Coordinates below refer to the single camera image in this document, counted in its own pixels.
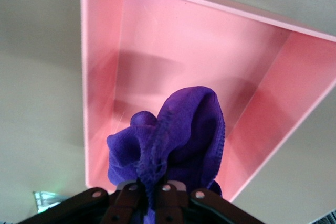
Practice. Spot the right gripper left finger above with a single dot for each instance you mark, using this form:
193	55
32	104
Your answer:
105	205

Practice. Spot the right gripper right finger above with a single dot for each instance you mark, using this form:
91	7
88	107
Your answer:
194	205

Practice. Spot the purple cloth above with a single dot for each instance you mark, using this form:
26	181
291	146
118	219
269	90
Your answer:
183	134

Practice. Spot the pink plastic bin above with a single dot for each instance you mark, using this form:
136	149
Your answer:
183	51

